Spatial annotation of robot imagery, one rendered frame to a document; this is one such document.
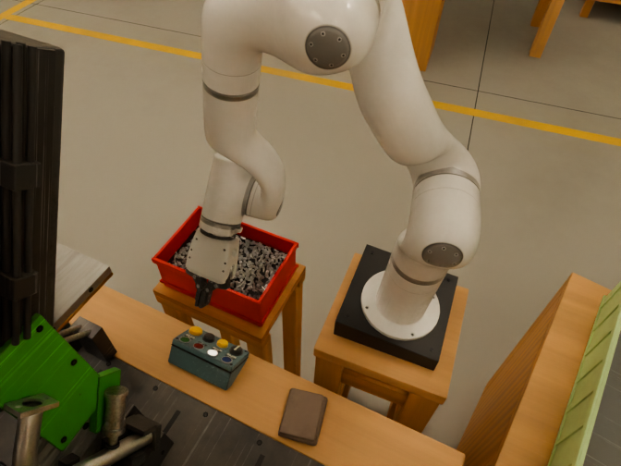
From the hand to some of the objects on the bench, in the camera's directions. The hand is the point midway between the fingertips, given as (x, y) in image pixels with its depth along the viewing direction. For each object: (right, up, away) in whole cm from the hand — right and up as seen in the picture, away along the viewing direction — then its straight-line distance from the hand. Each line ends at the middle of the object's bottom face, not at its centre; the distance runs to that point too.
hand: (202, 297), depth 100 cm
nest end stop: (-7, -25, -12) cm, 29 cm away
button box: (+1, -16, +4) cm, 17 cm away
